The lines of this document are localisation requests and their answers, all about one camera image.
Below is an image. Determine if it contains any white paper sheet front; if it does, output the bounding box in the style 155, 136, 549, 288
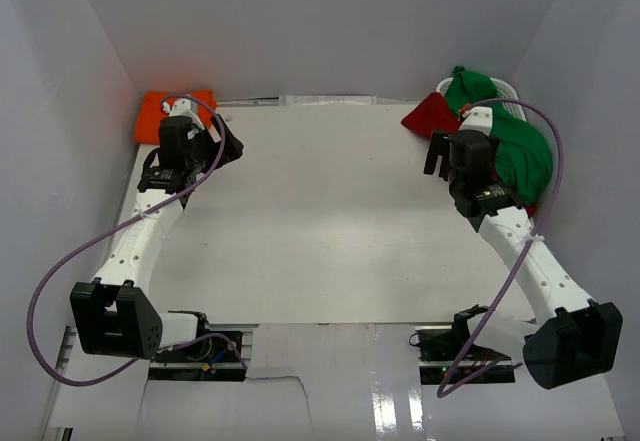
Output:
50, 324, 623, 440

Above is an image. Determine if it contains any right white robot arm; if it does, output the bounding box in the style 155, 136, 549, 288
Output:
424, 99, 623, 398

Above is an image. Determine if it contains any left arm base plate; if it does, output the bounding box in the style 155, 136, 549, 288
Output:
148, 327, 253, 382

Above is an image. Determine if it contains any white label strip back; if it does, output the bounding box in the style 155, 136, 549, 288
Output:
279, 95, 377, 106

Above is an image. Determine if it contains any folded orange t shirt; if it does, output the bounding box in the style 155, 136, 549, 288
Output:
134, 91, 212, 145

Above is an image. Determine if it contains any white plastic laundry basket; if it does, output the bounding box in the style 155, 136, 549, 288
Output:
436, 77, 527, 122

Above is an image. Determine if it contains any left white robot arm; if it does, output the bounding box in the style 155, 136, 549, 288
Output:
70, 96, 244, 360

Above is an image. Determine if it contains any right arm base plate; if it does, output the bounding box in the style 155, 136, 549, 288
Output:
408, 325, 515, 386

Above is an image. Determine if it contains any green t shirt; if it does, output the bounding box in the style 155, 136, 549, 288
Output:
444, 65, 553, 206

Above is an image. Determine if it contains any red t shirt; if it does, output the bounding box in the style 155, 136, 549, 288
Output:
401, 92, 537, 215

